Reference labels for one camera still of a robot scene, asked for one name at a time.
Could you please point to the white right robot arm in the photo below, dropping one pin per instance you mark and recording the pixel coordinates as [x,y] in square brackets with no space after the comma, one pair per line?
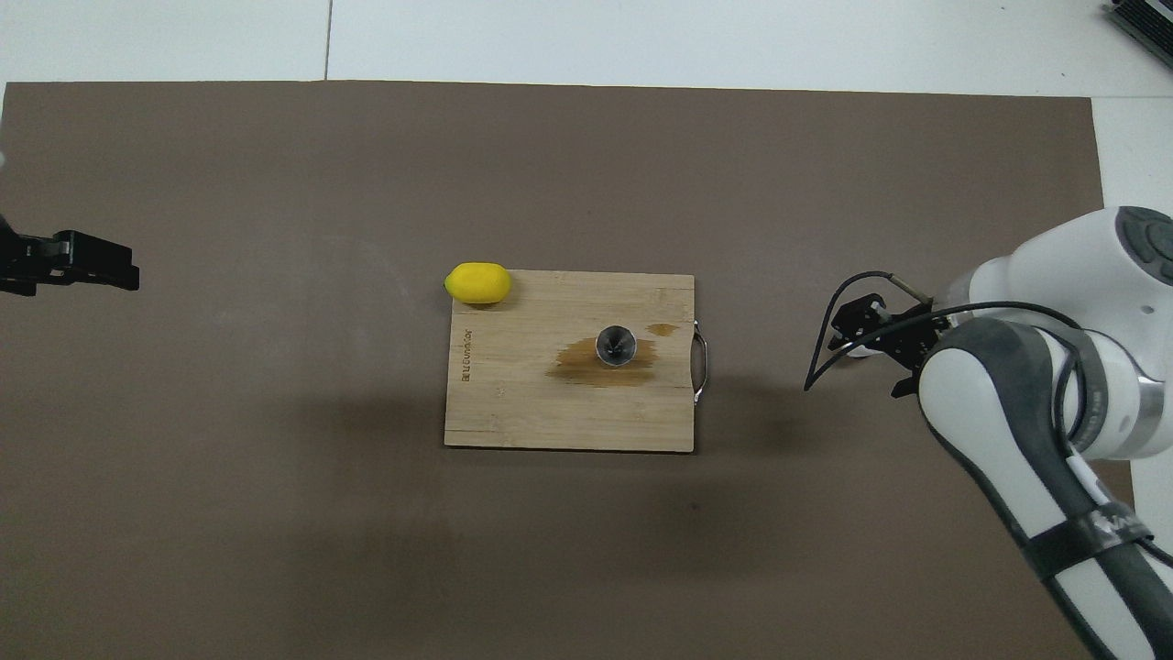
[1081,385]

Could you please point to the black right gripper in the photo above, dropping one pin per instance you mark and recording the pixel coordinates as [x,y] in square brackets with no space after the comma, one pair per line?
[907,335]

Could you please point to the steel double jigger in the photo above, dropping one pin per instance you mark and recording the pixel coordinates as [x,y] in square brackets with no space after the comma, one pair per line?
[615,344]

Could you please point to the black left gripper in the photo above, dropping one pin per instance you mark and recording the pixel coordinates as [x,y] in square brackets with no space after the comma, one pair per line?
[18,261]

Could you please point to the grey ribbed device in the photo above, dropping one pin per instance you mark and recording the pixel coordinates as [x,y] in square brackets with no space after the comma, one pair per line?
[1145,23]

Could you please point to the small clear glass cup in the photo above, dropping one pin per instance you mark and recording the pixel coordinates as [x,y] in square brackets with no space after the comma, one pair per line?
[860,350]

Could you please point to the yellow lemon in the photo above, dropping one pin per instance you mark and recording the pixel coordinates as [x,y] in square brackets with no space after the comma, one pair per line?
[478,283]

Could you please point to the wooden cutting board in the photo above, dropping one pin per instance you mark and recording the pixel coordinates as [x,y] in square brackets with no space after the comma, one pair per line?
[513,403]

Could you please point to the brown table mat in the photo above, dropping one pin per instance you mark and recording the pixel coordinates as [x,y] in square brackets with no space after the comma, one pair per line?
[275,513]

